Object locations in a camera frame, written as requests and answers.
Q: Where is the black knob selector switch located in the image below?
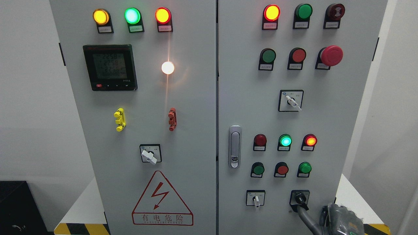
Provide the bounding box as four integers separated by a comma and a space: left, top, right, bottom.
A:
289, 190, 310, 212

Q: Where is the red terminal connector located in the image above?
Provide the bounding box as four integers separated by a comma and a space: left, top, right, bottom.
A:
168, 107, 177, 132

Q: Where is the dark red indicator light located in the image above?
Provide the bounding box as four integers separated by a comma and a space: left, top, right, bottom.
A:
253, 134, 267, 151

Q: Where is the white glowing indicator light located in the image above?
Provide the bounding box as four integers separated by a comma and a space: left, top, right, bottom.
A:
161, 61, 175, 75

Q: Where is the small green push button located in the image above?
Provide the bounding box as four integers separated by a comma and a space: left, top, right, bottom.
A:
250, 162, 265, 178

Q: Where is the grey left cabinet door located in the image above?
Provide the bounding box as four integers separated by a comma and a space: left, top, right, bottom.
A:
50, 0, 217, 235

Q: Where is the grey cabinet door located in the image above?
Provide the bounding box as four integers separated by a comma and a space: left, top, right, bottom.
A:
50, 0, 217, 235
218, 0, 388, 235

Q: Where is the green lit indicator middle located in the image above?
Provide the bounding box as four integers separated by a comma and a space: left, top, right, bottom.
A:
277, 134, 292, 151

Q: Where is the green push button second row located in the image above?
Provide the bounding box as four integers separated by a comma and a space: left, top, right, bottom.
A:
258, 48, 276, 71

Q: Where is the yellow terminal connector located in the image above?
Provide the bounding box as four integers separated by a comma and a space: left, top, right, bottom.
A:
114, 108, 126, 132

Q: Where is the small red push button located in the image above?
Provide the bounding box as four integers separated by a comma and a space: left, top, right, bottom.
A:
274, 162, 289, 178

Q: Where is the grey right cabinet door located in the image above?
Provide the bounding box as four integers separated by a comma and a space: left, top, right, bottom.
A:
218, 0, 388, 235

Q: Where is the red electrical warning sticker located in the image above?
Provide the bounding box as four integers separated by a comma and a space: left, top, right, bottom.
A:
132, 170, 194, 226

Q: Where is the red indicator light right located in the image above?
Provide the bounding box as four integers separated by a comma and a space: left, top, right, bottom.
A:
301, 134, 317, 151

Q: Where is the red push button second row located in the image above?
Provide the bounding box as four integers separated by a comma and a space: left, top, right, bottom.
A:
287, 47, 306, 70

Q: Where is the green illuminated button lower right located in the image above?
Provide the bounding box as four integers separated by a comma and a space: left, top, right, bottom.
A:
297, 162, 312, 178

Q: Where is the black digital power meter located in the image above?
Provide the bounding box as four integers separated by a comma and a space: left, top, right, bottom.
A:
83, 44, 137, 91

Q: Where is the red-orange lit indicator light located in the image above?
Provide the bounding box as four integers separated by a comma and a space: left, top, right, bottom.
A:
155, 7, 173, 32

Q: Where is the red lit light right door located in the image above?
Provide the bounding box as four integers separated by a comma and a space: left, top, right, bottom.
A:
262, 4, 281, 31

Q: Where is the green lit indicator light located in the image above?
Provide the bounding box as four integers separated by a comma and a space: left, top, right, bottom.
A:
124, 8, 145, 33

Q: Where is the red emergency stop button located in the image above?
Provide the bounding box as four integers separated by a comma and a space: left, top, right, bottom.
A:
315, 45, 343, 70

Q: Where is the green push button top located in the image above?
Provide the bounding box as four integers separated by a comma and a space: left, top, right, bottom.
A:
293, 3, 313, 29

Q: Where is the yellow indicator light top left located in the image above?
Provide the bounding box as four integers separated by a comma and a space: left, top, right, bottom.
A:
93, 8, 114, 34

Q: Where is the white platform with hazard stripes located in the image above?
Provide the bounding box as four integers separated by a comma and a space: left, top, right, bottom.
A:
54, 175, 391, 235

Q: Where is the dark red buzzer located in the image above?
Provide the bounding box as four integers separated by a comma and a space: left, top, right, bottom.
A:
323, 3, 345, 29

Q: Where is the black box lower left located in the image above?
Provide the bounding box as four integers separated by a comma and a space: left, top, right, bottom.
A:
0, 180, 48, 235

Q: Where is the silver door handle lock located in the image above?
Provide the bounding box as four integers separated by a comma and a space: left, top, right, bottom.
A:
228, 125, 242, 169

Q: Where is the white selector switch left door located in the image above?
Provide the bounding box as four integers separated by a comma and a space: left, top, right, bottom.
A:
139, 143, 162, 165

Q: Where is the white lever selector switch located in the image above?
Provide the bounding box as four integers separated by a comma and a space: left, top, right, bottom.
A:
278, 90, 304, 112

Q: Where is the small white selector switch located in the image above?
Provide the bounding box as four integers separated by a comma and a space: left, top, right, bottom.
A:
245, 190, 266, 208

